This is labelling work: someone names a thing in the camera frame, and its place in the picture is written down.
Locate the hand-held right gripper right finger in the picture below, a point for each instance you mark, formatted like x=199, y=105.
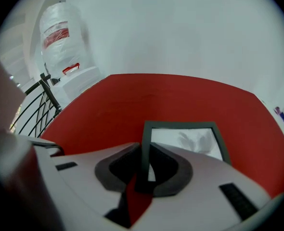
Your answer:
x=204, y=201

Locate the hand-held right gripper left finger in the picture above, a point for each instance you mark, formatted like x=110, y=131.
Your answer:
x=84, y=189

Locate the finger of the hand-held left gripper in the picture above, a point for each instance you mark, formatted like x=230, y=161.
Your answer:
x=43, y=142

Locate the black picture frame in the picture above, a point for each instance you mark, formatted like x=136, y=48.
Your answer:
x=171, y=135

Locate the white water dispenser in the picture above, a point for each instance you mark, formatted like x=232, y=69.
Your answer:
x=81, y=80

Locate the plastic-wrapped water bottle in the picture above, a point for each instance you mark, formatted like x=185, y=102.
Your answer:
x=60, y=52

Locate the red table cloth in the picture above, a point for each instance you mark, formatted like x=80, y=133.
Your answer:
x=132, y=105

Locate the pink paper figure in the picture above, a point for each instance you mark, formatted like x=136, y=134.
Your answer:
x=277, y=109

